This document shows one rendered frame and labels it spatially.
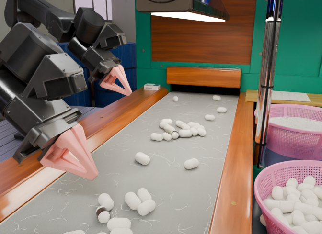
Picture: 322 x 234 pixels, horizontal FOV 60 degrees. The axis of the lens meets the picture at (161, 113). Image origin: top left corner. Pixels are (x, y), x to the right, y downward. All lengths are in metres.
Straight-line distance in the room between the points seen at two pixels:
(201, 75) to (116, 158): 0.62
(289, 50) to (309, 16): 0.13
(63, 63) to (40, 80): 0.04
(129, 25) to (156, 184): 6.06
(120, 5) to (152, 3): 6.16
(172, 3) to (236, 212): 0.31
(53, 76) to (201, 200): 0.30
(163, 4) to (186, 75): 0.76
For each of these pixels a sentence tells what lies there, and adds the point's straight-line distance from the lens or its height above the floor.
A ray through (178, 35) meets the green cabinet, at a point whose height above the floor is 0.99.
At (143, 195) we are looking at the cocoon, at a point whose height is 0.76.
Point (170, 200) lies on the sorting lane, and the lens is 0.49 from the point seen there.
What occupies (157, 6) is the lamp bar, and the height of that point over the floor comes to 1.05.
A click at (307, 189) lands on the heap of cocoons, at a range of 0.58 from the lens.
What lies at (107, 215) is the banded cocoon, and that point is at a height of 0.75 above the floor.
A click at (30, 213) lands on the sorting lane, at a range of 0.51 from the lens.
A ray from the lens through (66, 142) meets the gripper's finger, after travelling 0.40.
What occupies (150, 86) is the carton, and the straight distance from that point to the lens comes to 1.18.
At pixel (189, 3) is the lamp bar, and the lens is 0.40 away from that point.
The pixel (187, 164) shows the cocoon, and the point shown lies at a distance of 0.58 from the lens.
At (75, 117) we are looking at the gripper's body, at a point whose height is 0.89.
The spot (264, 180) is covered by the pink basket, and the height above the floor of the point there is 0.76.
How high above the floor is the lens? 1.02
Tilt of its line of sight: 17 degrees down
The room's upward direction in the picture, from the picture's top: straight up
